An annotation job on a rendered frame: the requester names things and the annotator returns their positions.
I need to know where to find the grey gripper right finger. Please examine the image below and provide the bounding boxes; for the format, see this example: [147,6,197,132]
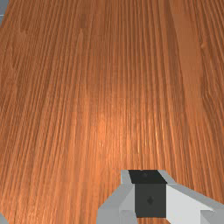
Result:
[148,169,224,224]

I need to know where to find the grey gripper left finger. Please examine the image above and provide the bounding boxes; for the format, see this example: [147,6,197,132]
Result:
[97,169,151,224]

